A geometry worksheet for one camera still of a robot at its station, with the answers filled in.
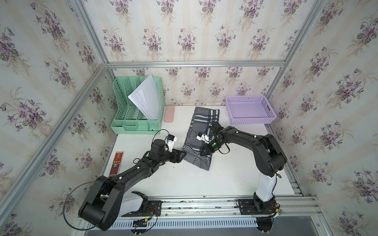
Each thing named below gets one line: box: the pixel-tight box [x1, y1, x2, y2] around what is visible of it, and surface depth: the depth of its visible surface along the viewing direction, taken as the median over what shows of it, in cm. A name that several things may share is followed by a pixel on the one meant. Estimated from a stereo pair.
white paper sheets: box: [127, 73, 160, 121], surface depth 98 cm
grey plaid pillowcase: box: [182, 106, 220, 172], surface depth 100 cm
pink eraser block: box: [163, 105, 175, 123], surface depth 117 cm
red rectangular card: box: [108, 150, 125, 178], surface depth 90 cm
